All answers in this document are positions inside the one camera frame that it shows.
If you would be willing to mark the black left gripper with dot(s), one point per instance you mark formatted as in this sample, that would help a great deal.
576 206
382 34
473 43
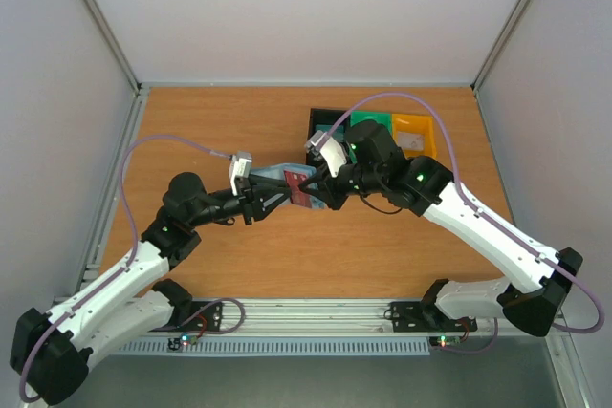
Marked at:
254 206

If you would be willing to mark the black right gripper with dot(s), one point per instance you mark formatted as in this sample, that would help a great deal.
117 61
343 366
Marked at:
332 188

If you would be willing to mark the teal blue card holder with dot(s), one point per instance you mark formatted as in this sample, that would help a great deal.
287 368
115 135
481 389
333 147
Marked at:
275 172

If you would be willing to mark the pink red credit card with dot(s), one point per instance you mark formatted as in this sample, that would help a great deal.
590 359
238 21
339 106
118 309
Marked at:
293 179

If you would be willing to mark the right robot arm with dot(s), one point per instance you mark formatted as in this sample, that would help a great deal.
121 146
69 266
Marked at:
533 286

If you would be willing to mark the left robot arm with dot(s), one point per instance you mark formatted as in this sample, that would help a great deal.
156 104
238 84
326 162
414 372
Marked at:
54 351

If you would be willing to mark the white card in yellow bin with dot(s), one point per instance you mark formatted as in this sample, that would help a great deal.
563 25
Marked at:
411 141

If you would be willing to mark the green storage bin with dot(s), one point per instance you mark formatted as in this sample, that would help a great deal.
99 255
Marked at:
370 142

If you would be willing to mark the yellow storage bin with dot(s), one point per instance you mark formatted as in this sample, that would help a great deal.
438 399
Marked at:
420 124

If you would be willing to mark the left small circuit board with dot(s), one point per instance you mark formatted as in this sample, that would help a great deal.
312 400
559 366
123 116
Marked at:
184 341

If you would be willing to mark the small circuit board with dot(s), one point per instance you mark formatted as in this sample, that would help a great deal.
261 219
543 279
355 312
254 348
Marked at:
444 341
184 341

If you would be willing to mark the right small circuit board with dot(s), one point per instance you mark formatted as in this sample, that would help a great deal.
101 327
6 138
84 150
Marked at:
444 341

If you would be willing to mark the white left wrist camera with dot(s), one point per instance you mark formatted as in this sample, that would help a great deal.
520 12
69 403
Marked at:
239 168

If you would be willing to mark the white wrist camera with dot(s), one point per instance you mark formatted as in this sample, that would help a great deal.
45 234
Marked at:
239 168
324 147

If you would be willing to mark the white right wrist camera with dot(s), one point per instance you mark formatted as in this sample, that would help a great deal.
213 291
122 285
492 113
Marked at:
324 147

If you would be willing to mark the aluminium front rail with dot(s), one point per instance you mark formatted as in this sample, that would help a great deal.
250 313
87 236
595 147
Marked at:
311 315

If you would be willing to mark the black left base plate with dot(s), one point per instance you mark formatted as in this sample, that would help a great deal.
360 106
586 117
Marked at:
210 317

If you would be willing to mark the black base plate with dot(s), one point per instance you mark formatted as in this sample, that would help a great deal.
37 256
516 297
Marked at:
415 316
210 317

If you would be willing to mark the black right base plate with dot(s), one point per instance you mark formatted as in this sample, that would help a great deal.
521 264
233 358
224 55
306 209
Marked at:
415 316

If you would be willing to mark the grey slotted cable duct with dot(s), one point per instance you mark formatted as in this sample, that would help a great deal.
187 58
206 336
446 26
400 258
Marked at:
226 347

